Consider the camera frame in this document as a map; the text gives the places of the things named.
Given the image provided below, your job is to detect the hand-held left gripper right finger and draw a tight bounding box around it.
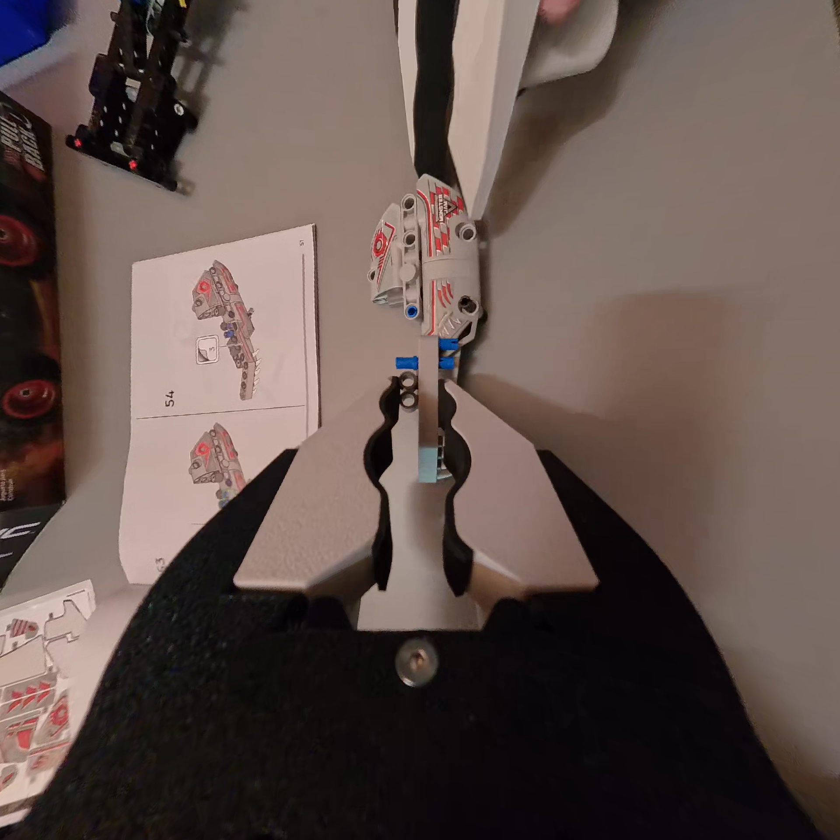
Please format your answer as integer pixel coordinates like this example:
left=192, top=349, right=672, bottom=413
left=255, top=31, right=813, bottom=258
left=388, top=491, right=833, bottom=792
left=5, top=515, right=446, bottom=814
left=443, top=379, right=599, bottom=601

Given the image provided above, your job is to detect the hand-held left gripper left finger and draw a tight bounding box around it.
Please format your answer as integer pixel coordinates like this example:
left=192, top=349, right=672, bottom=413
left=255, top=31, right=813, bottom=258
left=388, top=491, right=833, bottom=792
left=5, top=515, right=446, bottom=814
left=233, top=377, right=404, bottom=597

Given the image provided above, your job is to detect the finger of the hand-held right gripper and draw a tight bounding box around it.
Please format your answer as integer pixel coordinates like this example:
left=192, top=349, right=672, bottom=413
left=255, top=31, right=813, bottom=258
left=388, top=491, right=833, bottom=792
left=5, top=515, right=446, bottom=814
left=433, top=0, right=546, bottom=221
left=395, top=0, right=437, bottom=178

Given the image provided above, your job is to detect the grey toy brick jaw assembly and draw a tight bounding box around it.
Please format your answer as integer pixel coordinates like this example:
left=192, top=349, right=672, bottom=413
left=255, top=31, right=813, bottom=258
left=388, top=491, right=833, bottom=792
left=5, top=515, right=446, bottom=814
left=366, top=172, right=488, bottom=487

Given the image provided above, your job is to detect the toy sticker sheet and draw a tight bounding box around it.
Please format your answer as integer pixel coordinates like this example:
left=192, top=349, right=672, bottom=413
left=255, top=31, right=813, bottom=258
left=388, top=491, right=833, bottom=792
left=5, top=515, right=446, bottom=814
left=0, top=579, right=97, bottom=824

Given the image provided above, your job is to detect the grey desk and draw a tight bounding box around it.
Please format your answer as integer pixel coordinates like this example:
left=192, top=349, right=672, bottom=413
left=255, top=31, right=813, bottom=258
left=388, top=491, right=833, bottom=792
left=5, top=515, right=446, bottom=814
left=0, top=0, right=840, bottom=840

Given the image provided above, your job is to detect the white instruction booklet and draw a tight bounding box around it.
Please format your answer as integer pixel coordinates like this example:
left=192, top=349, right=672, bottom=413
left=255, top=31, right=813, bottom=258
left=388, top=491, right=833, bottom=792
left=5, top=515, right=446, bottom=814
left=118, top=224, right=322, bottom=585

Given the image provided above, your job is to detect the black toy brick chassis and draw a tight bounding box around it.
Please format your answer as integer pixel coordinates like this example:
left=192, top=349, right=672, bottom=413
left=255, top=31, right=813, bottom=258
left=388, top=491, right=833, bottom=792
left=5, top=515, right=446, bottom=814
left=66, top=0, right=201, bottom=196

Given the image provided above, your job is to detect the black toy set box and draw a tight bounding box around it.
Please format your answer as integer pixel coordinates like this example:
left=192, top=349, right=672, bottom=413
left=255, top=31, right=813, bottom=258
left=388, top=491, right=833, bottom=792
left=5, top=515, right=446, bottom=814
left=0, top=92, right=67, bottom=592

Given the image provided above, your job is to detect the blue plastic bin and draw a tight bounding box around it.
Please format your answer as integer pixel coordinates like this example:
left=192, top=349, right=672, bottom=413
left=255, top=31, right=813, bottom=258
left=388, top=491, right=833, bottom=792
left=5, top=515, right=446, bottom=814
left=0, top=0, right=74, bottom=88

